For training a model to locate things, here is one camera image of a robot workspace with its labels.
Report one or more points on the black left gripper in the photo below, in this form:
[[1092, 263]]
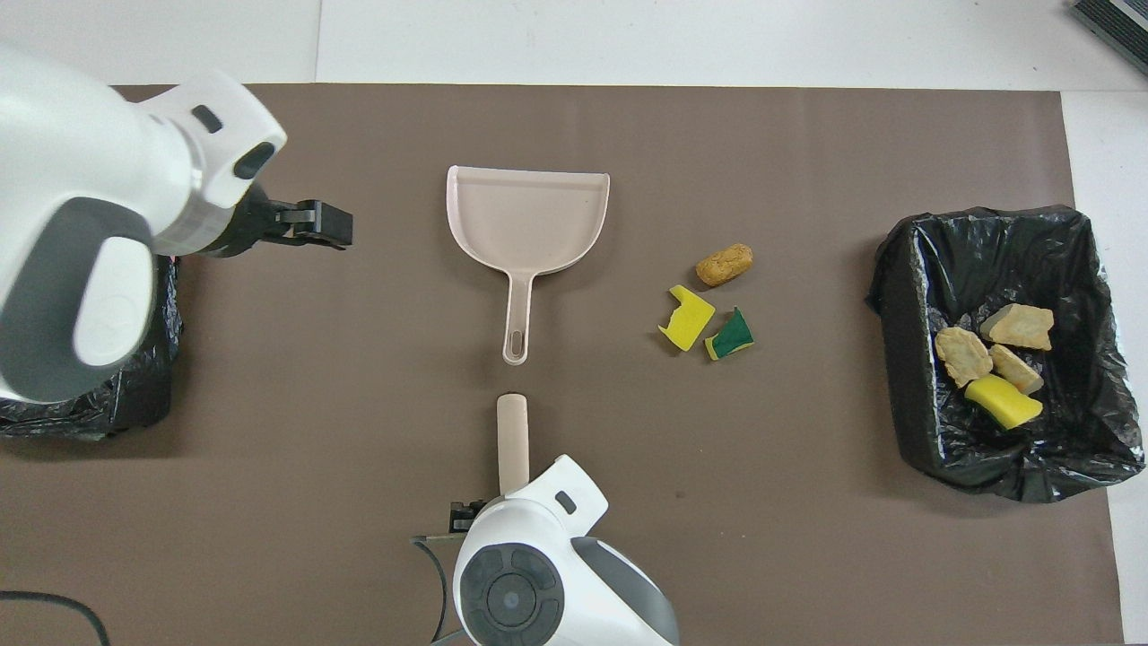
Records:
[[247, 224]]

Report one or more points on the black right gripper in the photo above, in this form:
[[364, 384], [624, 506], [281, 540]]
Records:
[[466, 518]]

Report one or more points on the beige hand brush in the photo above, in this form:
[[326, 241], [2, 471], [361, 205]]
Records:
[[513, 440]]

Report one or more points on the beige plastic dustpan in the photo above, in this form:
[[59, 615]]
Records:
[[529, 220]]

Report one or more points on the notched yellow sponge piece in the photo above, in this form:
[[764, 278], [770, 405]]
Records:
[[689, 321]]

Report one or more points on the green and yellow sponge piece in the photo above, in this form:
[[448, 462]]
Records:
[[731, 336]]

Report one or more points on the brown oval sponge lump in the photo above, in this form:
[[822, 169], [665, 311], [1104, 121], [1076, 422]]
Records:
[[724, 266]]

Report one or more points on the pale beige sponge scrap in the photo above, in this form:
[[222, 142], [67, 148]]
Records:
[[964, 357]]

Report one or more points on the plain yellow sponge piece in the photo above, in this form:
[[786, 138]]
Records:
[[1003, 402]]

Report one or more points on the orange striped sponge scrap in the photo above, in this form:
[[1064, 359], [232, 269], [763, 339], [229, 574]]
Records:
[[1018, 327], [1016, 370]]

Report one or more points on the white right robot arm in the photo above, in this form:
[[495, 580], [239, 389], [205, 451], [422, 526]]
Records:
[[538, 538]]

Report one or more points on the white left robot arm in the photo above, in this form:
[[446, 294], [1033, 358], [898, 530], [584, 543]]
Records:
[[90, 179]]

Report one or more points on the black bag bin pink spot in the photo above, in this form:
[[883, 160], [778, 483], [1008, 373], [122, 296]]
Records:
[[148, 395]]

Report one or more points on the black bag lined bin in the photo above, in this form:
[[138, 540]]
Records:
[[915, 404]]

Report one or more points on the brown paper table mat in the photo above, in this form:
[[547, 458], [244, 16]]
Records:
[[717, 135]]

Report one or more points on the dark ribbed device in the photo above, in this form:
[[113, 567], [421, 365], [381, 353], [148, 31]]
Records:
[[1117, 22]]

